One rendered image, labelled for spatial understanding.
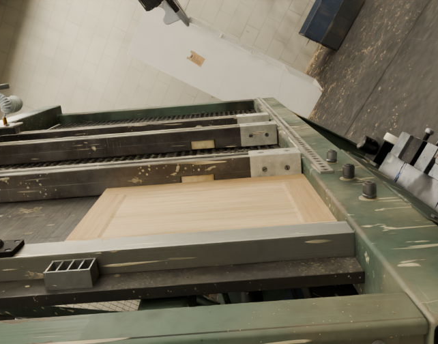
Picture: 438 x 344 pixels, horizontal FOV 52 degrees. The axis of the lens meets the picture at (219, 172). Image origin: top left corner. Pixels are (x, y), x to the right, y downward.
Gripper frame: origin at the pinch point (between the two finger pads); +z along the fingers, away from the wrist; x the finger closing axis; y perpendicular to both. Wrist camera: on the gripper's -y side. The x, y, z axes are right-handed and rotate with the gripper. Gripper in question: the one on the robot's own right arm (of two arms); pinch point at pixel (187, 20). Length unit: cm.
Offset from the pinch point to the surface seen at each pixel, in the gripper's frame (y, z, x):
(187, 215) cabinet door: 15, 29, 55
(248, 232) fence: 2, 32, 70
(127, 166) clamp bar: 28.2, 18.2, 32.9
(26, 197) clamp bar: 53, 9, 36
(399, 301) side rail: -14, 37, 93
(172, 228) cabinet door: 16, 28, 61
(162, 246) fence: 13, 25, 74
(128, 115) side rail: 74, 18, -107
